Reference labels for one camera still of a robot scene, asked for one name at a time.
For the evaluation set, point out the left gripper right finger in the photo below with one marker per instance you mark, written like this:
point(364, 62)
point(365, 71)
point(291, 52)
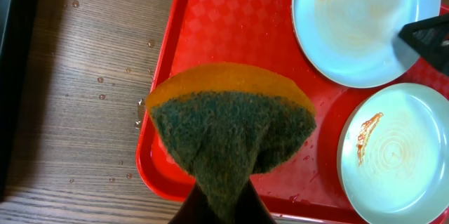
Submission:
point(251, 209)

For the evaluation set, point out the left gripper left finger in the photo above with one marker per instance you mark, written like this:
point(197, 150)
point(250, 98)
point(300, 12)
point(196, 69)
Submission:
point(194, 210)

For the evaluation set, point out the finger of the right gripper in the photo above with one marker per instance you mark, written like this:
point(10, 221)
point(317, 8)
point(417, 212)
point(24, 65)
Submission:
point(429, 38)

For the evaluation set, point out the pale blue plate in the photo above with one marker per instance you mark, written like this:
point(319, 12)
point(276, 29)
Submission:
point(392, 157)
point(355, 43)

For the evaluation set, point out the orange and green sponge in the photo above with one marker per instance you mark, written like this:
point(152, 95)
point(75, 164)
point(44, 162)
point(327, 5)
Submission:
point(224, 122)

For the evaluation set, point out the red plastic tray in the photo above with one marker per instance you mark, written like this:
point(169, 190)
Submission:
point(260, 33)

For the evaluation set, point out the black rectangular water tray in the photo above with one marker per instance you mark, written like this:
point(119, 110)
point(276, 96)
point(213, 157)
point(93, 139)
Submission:
point(17, 21)

